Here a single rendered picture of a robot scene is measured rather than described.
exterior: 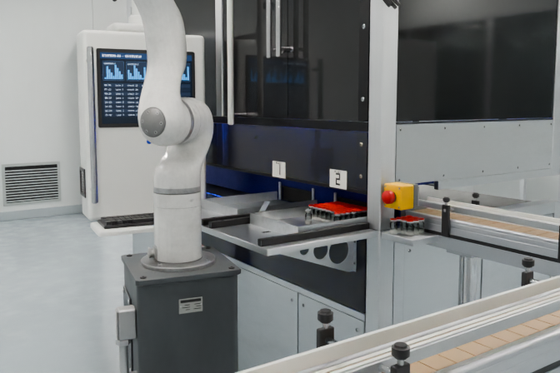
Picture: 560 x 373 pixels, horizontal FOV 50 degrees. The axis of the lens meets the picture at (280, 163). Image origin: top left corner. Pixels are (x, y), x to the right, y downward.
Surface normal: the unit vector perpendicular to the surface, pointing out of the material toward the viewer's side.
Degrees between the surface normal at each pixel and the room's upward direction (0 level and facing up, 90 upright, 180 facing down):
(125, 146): 90
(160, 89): 61
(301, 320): 90
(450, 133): 90
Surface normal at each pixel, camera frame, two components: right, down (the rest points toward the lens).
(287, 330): -0.82, 0.06
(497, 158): 0.57, 0.08
